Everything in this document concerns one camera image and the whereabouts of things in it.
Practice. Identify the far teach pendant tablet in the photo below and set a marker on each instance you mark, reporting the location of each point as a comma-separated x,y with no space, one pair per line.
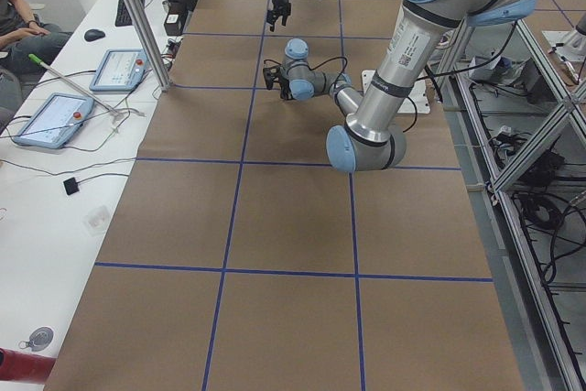
120,70

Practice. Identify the black box with label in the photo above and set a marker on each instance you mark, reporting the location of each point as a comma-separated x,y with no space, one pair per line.
176,18

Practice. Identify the metal rod green tip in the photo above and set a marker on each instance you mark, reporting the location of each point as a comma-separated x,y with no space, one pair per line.
37,60

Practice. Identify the near teach pendant tablet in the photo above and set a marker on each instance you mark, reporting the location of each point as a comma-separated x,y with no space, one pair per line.
55,122

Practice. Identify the red cylinder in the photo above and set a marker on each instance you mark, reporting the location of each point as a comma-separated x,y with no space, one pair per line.
25,367

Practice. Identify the aluminium side frame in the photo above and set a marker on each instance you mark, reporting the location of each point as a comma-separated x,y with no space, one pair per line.
518,99

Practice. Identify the aluminium frame post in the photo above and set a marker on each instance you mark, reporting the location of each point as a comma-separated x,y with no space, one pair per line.
148,42

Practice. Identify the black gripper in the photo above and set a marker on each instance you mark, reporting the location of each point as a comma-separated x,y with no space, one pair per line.
278,1
284,85

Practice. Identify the small black square pad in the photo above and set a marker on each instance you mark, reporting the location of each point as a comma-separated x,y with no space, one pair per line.
71,186

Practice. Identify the black computer mouse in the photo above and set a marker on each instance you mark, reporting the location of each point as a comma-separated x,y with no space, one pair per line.
93,34

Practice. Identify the round metal disc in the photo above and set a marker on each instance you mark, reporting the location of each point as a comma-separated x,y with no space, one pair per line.
39,340

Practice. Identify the teach pendant tablet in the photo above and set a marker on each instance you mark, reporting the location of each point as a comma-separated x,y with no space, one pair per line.
55,122
120,70

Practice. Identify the seated person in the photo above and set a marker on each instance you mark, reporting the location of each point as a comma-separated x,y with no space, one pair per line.
23,34

